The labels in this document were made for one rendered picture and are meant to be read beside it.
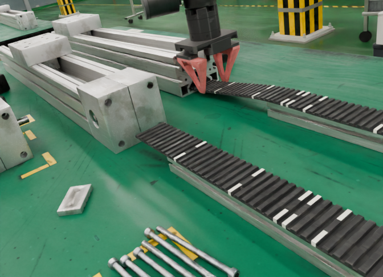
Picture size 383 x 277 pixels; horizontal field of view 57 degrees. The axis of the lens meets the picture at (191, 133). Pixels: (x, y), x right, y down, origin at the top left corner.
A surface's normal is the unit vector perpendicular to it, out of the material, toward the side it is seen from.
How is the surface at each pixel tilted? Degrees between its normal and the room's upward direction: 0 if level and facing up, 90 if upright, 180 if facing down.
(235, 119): 0
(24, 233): 0
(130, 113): 90
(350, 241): 0
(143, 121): 90
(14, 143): 90
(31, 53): 90
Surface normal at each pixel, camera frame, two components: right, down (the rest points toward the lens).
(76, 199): -0.18, -0.87
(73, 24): 0.59, 0.28
